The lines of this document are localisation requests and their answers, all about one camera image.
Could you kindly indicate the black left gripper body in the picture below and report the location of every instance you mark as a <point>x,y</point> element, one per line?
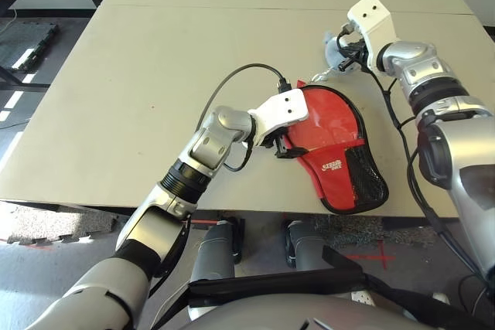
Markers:
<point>276,144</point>

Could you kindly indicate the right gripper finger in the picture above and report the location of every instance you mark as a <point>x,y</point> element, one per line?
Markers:
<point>350,65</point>

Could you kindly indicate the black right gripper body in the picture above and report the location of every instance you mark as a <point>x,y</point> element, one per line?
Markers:
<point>354,53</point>

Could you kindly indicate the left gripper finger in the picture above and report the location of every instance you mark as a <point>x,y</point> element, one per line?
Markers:
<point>297,151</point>

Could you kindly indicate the black red paddle case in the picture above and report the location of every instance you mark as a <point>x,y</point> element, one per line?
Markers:
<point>332,175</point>

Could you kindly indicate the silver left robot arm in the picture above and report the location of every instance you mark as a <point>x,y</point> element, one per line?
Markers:
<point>209,140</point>

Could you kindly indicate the grey right robot leg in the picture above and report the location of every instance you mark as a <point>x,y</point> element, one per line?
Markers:
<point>307,245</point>

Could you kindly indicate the grey robot leg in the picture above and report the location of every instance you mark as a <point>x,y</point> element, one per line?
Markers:
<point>307,245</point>
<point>214,252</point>

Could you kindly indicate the dark speckled floor mat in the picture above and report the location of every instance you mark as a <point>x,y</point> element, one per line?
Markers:
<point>348,231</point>

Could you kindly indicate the red floor tape lines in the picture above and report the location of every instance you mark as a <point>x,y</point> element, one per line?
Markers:
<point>201,222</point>

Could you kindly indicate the grey left robot leg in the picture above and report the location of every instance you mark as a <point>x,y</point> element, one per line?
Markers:
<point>214,252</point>

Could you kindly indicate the red floor tape cross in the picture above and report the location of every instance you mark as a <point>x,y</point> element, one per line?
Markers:
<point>381,257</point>

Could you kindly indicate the black torso bar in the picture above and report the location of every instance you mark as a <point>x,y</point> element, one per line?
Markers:
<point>278,285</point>

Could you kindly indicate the grey robot torso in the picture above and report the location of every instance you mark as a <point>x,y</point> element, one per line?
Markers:
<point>270,314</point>

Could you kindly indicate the light speckled floor mat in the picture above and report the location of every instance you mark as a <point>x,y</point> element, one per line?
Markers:
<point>46,225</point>

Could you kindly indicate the black floor mat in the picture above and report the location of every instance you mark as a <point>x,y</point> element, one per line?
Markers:
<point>27,46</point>

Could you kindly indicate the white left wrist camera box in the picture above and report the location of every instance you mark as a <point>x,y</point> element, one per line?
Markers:
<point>282,107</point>

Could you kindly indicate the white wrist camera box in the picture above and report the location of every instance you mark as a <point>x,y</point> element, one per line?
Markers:
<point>282,107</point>
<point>375,17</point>

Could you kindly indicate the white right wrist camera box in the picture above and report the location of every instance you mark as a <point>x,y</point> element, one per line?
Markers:
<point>375,17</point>

